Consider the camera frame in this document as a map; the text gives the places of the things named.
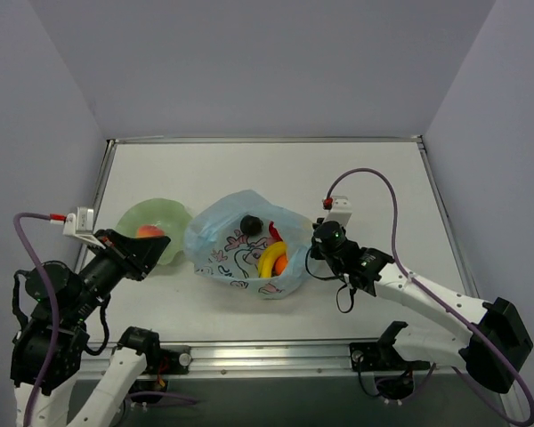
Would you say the green glass bowl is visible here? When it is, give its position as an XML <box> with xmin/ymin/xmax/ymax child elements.
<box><xmin>115</xmin><ymin>198</ymin><xmax>192</xmax><ymax>265</ymax></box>

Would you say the aluminium front rail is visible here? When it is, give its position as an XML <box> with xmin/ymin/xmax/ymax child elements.
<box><xmin>70</xmin><ymin>335</ymin><xmax>514</xmax><ymax>382</ymax></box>

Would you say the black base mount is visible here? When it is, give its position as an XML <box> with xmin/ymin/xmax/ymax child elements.
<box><xmin>126</xmin><ymin>345</ymin><xmax>193</xmax><ymax>407</ymax></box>
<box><xmin>349</xmin><ymin>342</ymin><xmax>417</xmax><ymax>406</ymax></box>

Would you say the orange fake peach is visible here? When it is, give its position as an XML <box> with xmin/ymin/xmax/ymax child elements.
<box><xmin>135</xmin><ymin>225</ymin><xmax>166</xmax><ymax>238</ymax></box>

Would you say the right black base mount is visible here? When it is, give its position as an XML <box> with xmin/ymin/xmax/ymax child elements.
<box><xmin>349</xmin><ymin>342</ymin><xmax>417</xmax><ymax>406</ymax></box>

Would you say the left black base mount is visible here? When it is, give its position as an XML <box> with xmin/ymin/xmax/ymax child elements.
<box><xmin>126</xmin><ymin>345</ymin><xmax>193</xmax><ymax>407</ymax></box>

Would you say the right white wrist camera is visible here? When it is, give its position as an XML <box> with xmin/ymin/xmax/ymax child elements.
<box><xmin>322</xmin><ymin>196</ymin><xmax>352</xmax><ymax>228</ymax></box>

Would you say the small orange fake fruit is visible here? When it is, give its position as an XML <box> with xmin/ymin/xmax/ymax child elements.
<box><xmin>273</xmin><ymin>255</ymin><xmax>288</xmax><ymax>276</ymax></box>

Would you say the purple cable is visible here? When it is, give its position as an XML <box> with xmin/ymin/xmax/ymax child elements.
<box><xmin>12</xmin><ymin>212</ymin><xmax>197</xmax><ymax>427</ymax></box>
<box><xmin>322</xmin><ymin>167</ymin><xmax>534</xmax><ymax>427</ymax></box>

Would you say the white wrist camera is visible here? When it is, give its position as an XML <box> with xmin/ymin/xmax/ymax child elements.
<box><xmin>63</xmin><ymin>206</ymin><xmax>94</xmax><ymax>237</ymax></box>
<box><xmin>322</xmin><ymin>196</ymin><xmax>352</xmax><ymax>228</ymax></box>

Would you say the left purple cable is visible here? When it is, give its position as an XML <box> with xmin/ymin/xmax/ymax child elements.
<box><xmin>12</xmin><ymin>212</ymin><xmax>197</xmax><ymax>427</ymax></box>

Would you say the dark red fake fruit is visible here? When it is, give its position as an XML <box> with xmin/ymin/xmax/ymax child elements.
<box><xmin>239</xmin><ymin>214</ymin><xmax>263</xmax><ymax>237</ymax></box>

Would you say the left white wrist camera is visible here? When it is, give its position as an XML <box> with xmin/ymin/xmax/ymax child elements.
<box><xmin>63</xmin><ymin>206</ymin><xmax>94</xmax><ymax>237</ymax></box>

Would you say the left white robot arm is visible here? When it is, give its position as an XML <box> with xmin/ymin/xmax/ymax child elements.
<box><xmin>10</xmin><ymin>229</ymin><xmax>171</xmax><ymax>426</ymax></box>

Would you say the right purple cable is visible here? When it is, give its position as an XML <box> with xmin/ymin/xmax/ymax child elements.
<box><xmin>322</xmin><ymin>167</ymin><xmax>534</xmax><ymax>427</ymax></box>

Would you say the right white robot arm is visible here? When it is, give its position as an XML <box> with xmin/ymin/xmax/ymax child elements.
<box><xmin>311</xmin><ymin>221</ymin><xmax>533</xmax><ymax>393</ymax></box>

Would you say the blue translucent plastic bag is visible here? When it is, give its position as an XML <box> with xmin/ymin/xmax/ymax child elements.
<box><xmin>183</xmin><ymin>189</ymin><xmax>312</xmax><ymax>300</ymax></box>

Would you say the yellow fake banana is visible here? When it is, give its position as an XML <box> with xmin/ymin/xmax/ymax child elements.
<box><xmin>257</xmin><ymin>241</ymin><xmax>287</xmax><ymax>278</ymax></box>

